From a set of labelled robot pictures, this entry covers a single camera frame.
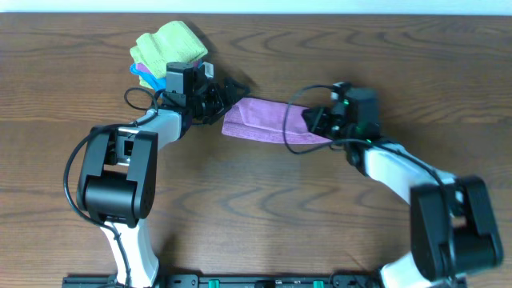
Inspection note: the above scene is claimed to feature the purple microfiber cloth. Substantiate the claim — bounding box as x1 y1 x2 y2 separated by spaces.
222 98 330 145

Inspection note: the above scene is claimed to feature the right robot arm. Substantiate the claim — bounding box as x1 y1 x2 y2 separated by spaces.
302 84 504 287

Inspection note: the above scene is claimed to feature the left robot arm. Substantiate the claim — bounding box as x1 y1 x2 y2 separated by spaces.
63 62 250 287

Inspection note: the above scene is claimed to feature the blue folded cloth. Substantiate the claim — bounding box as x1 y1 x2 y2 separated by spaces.
130 63 166 91

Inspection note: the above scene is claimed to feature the top green folded cloth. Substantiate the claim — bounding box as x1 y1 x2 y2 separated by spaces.
130 21 208 78

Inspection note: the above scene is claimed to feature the purple folded cloth in stack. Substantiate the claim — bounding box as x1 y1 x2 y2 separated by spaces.
135 60 202 77

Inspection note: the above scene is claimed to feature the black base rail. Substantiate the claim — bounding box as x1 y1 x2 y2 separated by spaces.
62 274 388 288

